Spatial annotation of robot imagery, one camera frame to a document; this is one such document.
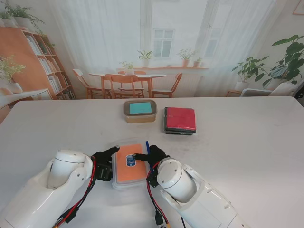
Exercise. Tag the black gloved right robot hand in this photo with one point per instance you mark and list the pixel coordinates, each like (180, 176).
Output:
(153, 156)

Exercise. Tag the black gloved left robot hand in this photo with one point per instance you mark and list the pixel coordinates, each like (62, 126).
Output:
(104, 156)

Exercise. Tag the clear lid with orange label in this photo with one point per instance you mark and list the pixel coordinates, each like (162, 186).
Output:
(130, 173)

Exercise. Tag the black plastic tray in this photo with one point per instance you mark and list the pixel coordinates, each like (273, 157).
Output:
(166, 131)

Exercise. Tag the clear container with blue clips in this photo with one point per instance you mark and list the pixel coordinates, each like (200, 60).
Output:
(128, 186)

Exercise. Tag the brown paper food container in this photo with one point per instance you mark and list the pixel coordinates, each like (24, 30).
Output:
(140, 118)

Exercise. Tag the red container lid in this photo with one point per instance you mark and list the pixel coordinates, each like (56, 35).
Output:
(180, 118)

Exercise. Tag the clear lid with teal label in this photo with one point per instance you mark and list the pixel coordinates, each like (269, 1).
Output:
(140, 108)

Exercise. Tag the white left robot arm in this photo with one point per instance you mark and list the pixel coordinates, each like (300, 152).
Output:
(47, 190)

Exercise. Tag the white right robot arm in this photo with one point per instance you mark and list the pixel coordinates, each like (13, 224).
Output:
(194, 192)

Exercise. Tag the printed room scene backdrop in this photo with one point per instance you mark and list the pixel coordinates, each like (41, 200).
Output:
(166, 23)

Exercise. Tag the black equipment piece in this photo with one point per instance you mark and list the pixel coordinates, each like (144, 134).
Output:
(299, 92)

